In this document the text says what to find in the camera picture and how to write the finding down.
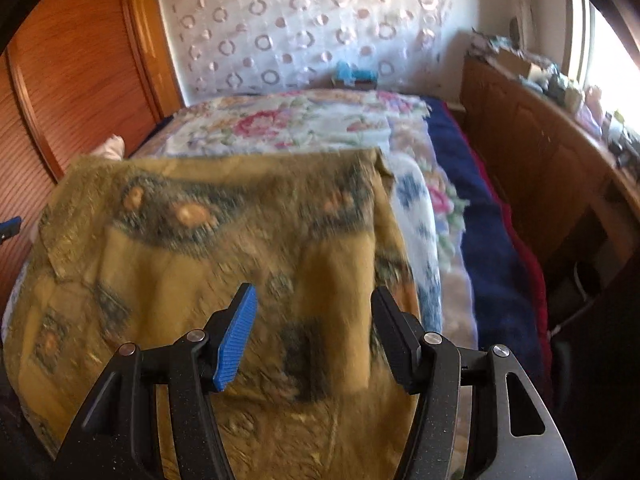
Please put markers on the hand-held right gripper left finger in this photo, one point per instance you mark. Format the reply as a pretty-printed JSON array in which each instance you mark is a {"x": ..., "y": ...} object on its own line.
[{"x": 235, "y": 340}]

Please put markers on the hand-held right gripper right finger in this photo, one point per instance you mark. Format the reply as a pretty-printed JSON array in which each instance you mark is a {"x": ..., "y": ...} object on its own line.
[{"x": 400, "y": 345}]

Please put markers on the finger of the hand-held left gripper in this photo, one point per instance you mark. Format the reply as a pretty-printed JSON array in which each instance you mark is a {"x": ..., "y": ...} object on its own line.
[{"x": 11, "y": 226}]

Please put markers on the golden patterned shirt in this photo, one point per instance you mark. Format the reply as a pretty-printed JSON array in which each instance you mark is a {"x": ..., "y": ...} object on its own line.
[{"x": 190, "y": 270}]

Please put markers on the pale pink cloth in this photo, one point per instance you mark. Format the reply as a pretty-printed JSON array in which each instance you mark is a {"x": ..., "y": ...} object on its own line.
[{"x": 111, "y": 147}]

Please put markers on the white blue floral blanket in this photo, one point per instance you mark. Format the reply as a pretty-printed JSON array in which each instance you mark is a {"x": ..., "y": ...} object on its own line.
[{"x": 430, "y": 220}]

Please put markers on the wooden slatted wardrobe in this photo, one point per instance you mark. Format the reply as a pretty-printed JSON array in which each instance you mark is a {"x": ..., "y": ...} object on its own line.
[{"x": 65, "y": 85}]

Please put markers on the dark blue blanket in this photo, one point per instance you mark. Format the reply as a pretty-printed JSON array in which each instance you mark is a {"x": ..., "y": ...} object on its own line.
[{"x": 485, "y": 220}]

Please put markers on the black chair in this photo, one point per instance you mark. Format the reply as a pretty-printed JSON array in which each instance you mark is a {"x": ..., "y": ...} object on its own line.
[{"x": 600, "y": 370}]

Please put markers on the white pink floral bedsheet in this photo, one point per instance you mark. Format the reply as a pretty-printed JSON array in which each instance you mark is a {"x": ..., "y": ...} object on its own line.
[{"x": 280, "y": 120}]

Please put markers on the wooden side cabinet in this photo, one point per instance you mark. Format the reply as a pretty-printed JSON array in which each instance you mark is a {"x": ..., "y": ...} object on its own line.
[{"x": 530, "y": 160}]

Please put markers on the blue box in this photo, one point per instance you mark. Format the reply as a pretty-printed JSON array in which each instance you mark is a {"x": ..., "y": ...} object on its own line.
[{"x": 352, "y": 75}]

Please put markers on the black tripod stand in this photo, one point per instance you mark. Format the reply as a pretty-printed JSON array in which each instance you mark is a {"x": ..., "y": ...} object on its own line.
[{"x": 625, "y": 152}]

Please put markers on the pink figurine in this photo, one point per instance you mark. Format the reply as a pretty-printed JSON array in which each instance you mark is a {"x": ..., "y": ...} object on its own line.
[{"x": 592, "y": 110}]

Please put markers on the group of small bottles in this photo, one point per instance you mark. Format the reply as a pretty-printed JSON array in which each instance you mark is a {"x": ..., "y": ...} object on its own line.
[{"x": 562, "y": 87}]

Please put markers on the cardboard box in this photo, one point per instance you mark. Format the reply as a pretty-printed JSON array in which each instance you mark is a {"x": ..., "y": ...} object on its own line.
[{"x": 520, "y": 62}]

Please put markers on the small oval mirror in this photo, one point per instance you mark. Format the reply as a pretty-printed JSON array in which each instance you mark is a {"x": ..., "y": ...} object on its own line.
[{"x": 514, "y": 27}]

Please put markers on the window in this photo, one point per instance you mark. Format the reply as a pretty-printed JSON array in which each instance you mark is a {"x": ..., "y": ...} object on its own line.
[{"x": 610, "y": 45}]

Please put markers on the circle patterned wall cloth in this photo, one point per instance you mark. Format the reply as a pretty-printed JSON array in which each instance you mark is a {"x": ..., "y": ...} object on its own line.
[{"x": 310, "y": 25}]

